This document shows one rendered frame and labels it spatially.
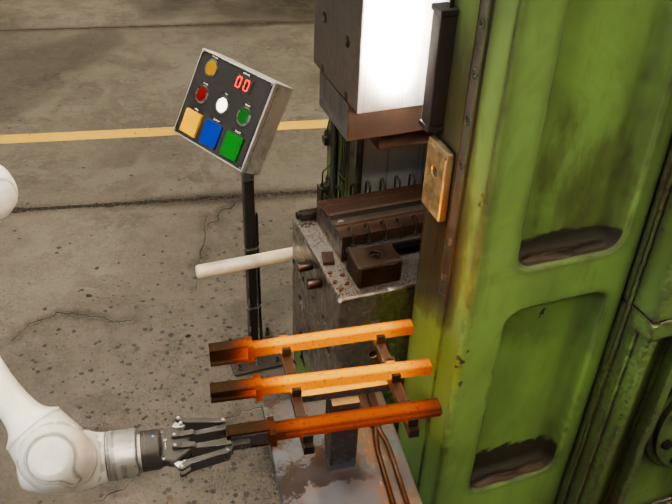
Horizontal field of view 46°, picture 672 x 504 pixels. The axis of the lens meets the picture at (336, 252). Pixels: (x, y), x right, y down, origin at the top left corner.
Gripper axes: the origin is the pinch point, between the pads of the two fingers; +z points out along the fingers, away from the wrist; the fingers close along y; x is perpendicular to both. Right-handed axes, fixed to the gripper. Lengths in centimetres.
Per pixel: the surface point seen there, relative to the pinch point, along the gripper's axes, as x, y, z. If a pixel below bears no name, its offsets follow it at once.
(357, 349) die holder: -26, -44, 34
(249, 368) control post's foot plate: -98, -114, 12
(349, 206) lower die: 0, -73, 37
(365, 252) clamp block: -1, -53, 37
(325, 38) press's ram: 47, -75, 30
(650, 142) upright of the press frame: 41, -27, 89
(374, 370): 0.6, -11.5, 27.6
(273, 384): 0.6, -11.6, 6.4
